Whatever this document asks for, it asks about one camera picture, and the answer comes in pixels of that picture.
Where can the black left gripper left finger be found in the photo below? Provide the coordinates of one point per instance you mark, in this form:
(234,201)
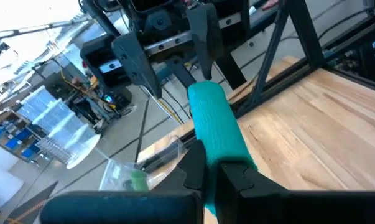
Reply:
(190,177)

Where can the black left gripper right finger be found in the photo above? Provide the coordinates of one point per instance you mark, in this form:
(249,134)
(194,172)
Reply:
(252,202)

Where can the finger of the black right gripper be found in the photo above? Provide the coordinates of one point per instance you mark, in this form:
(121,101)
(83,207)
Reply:
(134,59)
(206,31)

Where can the clear plastic zip bag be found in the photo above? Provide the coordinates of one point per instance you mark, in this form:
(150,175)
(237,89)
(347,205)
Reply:
(118,174)

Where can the stack of clear boxes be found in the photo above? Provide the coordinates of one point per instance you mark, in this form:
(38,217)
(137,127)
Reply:
(59,124)

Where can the shelf with blue bins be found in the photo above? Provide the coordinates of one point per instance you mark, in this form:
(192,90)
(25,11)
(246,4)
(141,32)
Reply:
(16,143)

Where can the black drawer cabinet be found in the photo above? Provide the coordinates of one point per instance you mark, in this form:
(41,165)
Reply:
(370,59)

